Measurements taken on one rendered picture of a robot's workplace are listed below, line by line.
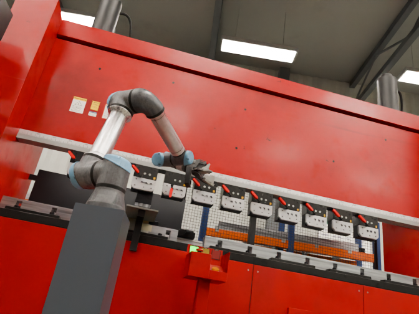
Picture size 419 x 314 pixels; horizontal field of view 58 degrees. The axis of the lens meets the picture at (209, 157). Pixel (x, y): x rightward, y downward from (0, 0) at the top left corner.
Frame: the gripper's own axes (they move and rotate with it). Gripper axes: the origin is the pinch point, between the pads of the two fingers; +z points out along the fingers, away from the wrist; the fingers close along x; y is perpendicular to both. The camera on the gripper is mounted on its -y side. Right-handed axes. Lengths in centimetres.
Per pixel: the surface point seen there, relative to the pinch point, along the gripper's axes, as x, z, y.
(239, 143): 46, -22, 56
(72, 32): -24, -147, 57
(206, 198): 45, -20, 7
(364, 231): 96, 73, 51
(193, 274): 13.2, 10.9, -45.4
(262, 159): 55, -4, 55
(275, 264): 63, 34, -8
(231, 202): 53, -7, 14
